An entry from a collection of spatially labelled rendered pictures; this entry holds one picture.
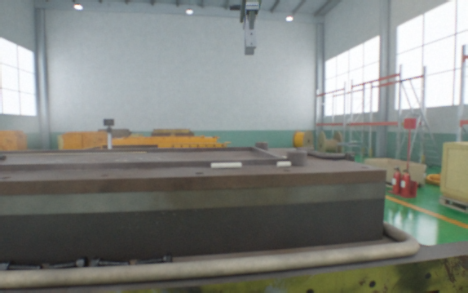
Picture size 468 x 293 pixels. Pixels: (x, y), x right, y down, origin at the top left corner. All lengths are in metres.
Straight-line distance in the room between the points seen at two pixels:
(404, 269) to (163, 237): 0.38
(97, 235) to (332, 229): 0.39
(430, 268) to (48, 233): 0.60
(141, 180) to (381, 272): 0.39
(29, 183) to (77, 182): 0.07
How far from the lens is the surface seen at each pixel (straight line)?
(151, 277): 0.37
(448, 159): 5.70
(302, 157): 0.48
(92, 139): 9.61
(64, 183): 0.44
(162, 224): 0.41
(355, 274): 0.43
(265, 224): 0.42
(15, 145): 10.93
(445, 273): 0.54
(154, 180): 0.39
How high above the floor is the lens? 1.44
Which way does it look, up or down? 5 degrees down
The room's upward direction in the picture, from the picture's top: straight up
